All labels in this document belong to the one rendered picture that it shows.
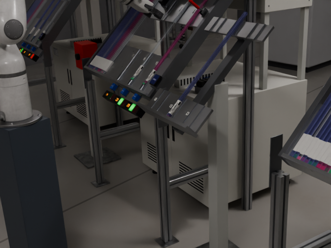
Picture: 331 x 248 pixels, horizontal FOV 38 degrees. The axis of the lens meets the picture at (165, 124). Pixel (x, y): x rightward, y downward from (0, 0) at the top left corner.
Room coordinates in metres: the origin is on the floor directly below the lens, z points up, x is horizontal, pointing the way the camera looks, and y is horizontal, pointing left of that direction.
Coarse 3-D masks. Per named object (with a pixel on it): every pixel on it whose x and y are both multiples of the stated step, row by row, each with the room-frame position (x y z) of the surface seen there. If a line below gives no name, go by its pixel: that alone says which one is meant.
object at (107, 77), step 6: (84, 66) 2.50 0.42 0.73; (90, 72) 2.52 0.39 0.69; (96, 72) 2.37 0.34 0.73; (102, 78) 2.39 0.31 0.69; (108, 78) 2.24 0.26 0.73; (114, 78) 2.21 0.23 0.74; (120, 84) 2.16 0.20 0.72; (126, 84) 2.10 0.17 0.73; (132, 90) 2.06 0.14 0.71; (138, 90) 2.00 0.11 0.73; (144, 96) 2.00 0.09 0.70
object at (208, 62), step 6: (246, 12) 1.83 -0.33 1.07; (240, 18) 1.82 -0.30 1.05; (234, 24) 1.82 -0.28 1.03; (234, 30) 1.80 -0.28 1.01; (228, 36) 1.79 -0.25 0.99; (222, 42) 1.78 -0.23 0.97; (216, 54) 1.76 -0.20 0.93; (210, 60) 1.74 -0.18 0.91; (204, 66) 1.73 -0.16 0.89; (198, 78) 1.71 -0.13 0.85; (192, 84) 1.70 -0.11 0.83; (186, 90) 1.69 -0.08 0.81; (180, 96) 1.68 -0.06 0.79; (168, 114) 1.65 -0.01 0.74
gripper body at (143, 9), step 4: (132, 0) 2.10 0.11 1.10; (136, 0) 2.10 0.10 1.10; (140, 0) 2.12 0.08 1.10; (144, 0) 2.11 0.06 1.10; (148, 0) 2.13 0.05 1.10; (128, 4) 2.11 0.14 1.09; (132, 4) 2.11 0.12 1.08; (136, 4) 2.10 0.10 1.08; (140, 4) 2.10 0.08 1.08; (144, 4) 2.11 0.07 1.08; (148, 4) 2.12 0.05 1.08; (152, 4) 2.13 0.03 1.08; (136, 8) 2.14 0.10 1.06; (140, 8) 2.12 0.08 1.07; (144, 8) 2.11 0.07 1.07; (148, 8) 2.14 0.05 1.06; (144, 12) 2.15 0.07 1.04; (148, 12) 2.13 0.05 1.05
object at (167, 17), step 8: (176, 0) 2.40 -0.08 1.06; (184, 0) 2.35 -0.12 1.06; (200, 0) 2.25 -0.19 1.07; (208, 0) 2.20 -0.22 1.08; (160, 8) 2.45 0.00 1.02; (168, 8) 2.39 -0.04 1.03; (176, 8) 2.34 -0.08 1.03; (192, 8) 2.24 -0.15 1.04; (208, 8) 2.15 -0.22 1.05; (152, 16) 2.45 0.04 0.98; (168, 16) 2.34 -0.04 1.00; (184, 16) 2.24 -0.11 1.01; (200, 16) 2.15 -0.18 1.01; (184, 24) 2.19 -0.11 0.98; (192, 24) 2.15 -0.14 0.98
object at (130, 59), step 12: (132, 48) 2.34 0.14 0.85; (120, 60) 2.34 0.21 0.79; (132, 60) 2.26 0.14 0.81; (156, 60) 2.12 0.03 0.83; (168, 60) 2.06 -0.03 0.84; (108, 72) 2.33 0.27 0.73; (120, 72) 2.25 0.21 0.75; (132, 72) 2.18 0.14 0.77; (144, 72) 2.11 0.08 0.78; (156, 72) 2.05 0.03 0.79; (132, 84) 2.11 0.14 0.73
